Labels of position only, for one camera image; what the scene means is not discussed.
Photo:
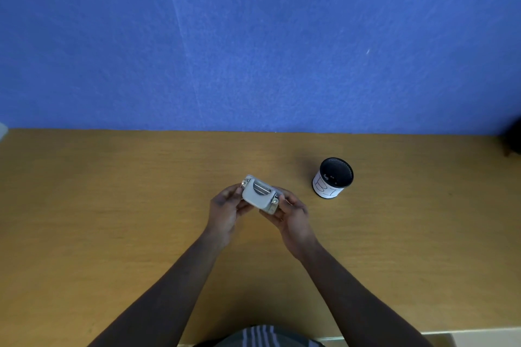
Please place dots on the person's right forearm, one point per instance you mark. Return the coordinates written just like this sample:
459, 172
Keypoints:
362, 306

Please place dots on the grey striped shirt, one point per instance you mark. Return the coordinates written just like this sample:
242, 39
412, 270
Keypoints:
260, 337

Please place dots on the person's left forearm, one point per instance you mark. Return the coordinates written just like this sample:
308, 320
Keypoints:
171, 298

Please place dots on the person's left hand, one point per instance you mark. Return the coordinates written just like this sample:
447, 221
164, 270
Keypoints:
224, 216

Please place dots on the grey hole punch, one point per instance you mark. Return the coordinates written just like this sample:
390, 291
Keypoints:
258, 196

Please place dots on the black cup with white label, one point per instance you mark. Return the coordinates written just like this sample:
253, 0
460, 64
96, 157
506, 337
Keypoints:
331, 188

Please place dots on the dark object at table edge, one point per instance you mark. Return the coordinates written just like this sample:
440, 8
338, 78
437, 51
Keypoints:
515, 137

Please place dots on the person's right hand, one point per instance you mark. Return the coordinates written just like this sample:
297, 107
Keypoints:
297, 224

